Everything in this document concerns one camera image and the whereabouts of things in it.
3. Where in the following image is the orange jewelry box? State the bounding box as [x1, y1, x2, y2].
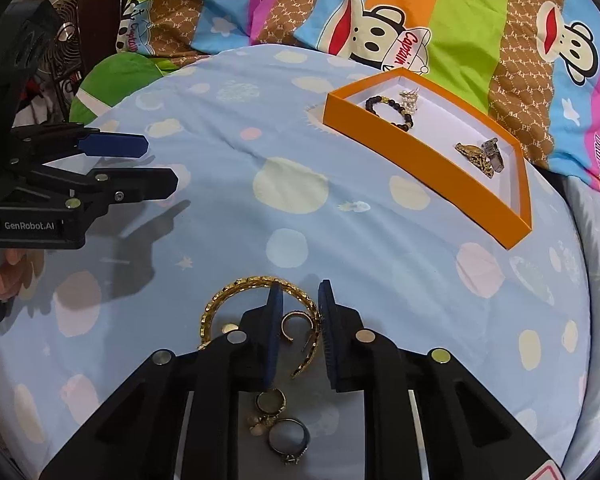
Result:
[324, 69, 534, 251]

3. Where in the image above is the small silver hoop earring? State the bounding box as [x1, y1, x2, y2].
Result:
[267, 417, 311, 467]

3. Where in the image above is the colourful striped printed blanket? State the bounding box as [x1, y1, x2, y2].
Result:
[115, 0, 600, 211]

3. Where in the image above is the silver wrist watch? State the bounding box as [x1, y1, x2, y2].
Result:
[481, 137, 505, 174]

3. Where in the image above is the gold wrist watch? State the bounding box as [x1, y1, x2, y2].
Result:
[454, 142, 496, 180]

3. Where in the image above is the gold braided bangle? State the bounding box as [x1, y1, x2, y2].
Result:
[198, 275, 326, 379]

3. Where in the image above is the gold ring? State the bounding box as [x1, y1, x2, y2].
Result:
[244, 388, 287, 436]

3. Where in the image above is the person's left hand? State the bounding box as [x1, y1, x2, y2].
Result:
[0, 249, 46, 301]

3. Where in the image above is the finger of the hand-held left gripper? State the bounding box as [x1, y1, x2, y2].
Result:
[24, 168, 180, 212]
[10, 124, 150, 167]

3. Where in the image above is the brown wooden chair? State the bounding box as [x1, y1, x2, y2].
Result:
[79, 0, 126, 74]

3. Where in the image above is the green pillow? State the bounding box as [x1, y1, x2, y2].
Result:
[69, 54, 167, 126]

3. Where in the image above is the white pearl bracelet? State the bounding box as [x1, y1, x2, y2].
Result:
[398, 87, 422, 113]

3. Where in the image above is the white and red cloth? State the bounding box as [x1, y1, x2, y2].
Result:
[12, 72, 82, 127]

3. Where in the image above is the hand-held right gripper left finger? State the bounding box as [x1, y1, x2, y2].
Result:
[39, 282, 286, 480]

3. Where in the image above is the small electric fan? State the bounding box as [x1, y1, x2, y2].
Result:
[53, 0, 89, 86]

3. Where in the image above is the black bead bracelet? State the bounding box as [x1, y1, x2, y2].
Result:
[364, 93, 415, 131]

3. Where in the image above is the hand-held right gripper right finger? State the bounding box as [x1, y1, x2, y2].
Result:
[317, 280, 566, 480]

